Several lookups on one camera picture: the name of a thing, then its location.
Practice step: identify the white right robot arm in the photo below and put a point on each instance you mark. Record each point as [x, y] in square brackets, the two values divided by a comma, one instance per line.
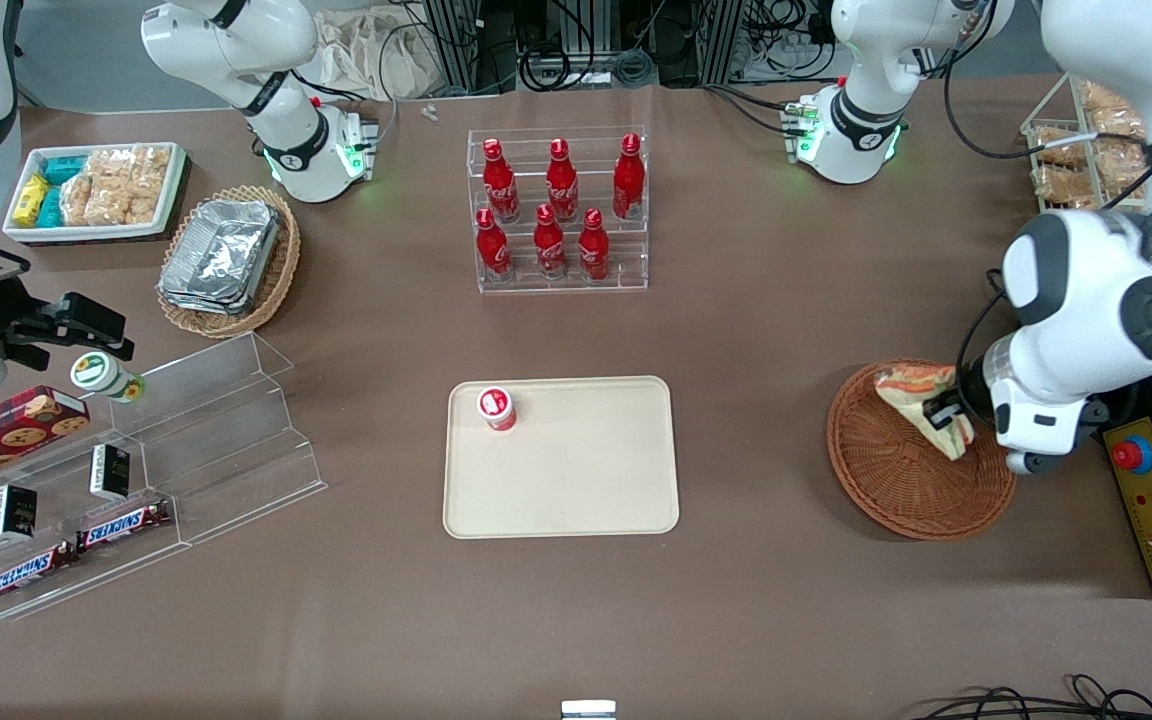
[236, 40]

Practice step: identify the triangular sandwich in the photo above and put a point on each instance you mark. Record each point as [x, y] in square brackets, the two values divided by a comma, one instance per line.
[911, 385]

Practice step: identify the teal snack packet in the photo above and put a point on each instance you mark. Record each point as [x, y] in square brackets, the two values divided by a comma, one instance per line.
[52, 208]
[64, 169]

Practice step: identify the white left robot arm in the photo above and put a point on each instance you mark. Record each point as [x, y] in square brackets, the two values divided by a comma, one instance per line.
[1086, 290]

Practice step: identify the red-lidded small cup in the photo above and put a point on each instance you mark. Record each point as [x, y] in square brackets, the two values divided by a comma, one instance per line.
[496, 407]

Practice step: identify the green-lidded small cup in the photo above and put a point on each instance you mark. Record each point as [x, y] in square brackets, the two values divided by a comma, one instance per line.
[101, 375]

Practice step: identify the oval brown wicker basket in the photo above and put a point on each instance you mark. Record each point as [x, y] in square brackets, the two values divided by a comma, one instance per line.
[281, 270]

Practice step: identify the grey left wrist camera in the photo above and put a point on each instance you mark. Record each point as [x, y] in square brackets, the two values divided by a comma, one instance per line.
[1026, 463]

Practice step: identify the yellow snack packet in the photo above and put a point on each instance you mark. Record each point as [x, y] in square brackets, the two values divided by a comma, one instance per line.
[31, 200]

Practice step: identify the clear fried snack bag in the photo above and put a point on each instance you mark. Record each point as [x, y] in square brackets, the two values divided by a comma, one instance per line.
[1104, 97]
[1058, 147]
[1118, 125]
[1064, 187]
[1121, 170]

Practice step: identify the beige plastic tray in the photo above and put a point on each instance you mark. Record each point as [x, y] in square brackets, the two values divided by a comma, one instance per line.
[586, 470]

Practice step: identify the red cola bottle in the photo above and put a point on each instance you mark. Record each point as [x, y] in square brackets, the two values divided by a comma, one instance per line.
[500, 185]
[628, 180]
[550, 245]
[493, 250]
[593, 250]
[562, 185]

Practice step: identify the red tartan cookie box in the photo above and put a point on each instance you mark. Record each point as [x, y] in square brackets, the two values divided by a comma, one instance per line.
[6, 430]

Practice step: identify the clear rice cracker bag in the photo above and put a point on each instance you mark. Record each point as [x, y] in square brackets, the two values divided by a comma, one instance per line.
[78, 200]
[151, 165]
[111, 163]
[126, 203]

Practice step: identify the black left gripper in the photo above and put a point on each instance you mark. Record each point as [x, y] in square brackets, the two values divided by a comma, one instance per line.
[969, 386]

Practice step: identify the white rectangular snack tray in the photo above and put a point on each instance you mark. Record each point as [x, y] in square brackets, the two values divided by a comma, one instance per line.
[171, 200]

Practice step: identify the aluminium foil tray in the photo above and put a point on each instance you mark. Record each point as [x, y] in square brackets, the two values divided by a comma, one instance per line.
[221, 250]
[198, 305]

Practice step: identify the round brown wicker basket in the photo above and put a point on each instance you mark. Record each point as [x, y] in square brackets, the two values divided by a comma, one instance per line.
[886, 480]

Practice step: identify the clear acrylic bottle rack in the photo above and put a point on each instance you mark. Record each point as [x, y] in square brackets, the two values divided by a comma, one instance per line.
[626, 255]

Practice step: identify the beige cloth bag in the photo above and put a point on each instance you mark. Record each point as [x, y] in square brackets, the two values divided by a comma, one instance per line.
[376, 55]

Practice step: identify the Snickers chocolate bar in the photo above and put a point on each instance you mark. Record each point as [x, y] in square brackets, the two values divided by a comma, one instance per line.
[124, 527]
[31, 573]

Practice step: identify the small black carton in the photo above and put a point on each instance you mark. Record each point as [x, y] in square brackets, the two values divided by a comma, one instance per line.
[12, 512]
[110, 472]

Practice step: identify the clear acrylic stepped shelf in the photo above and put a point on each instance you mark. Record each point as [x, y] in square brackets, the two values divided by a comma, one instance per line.
[56, 470]
[236, 450]

